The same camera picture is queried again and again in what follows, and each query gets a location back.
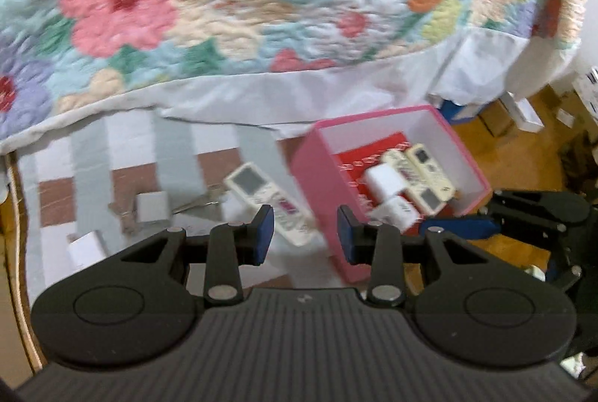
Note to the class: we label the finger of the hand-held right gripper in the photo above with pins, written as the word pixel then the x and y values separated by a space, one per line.
pixel 462 226

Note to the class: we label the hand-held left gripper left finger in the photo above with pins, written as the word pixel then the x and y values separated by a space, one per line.
pixel 266 233

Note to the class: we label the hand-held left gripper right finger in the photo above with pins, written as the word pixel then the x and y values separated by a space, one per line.
pixel 345 238

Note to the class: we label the large cream remote control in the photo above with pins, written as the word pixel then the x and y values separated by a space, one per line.
pixel 427 198

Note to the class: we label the cream remote with pink panel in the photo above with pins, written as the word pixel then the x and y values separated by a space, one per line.
pixel 252 184

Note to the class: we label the white air conditioner remote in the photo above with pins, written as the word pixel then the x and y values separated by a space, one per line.
pixel 397 212

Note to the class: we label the pink cardboard box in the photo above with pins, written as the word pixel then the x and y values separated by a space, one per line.
pixel 317 182

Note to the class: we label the large white charger cube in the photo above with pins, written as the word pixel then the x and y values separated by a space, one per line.
pixel 381 180

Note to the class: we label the yellowish remote with white buttons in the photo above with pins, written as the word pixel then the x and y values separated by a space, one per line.
pixel 423 156

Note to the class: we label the white power adapter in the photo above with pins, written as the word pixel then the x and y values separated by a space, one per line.
pixel 88 250

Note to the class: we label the white cardboard box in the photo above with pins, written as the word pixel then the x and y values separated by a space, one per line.
pixel 525 114

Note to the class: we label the brown cardboard box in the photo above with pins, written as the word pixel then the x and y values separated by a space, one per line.
pixel 495 121

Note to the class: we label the blue container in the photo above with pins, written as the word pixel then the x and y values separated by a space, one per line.
pixel 455 111

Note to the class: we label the small white charger cube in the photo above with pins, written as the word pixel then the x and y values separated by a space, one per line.
pixel 152 205

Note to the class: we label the white box with blue print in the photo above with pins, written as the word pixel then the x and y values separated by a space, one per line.
pixel 589 89

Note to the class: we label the bunch of silver keys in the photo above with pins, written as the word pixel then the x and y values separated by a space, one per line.
pixel 125 219

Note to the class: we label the checkered floor mat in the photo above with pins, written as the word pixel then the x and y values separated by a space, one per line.
pixel 88 149

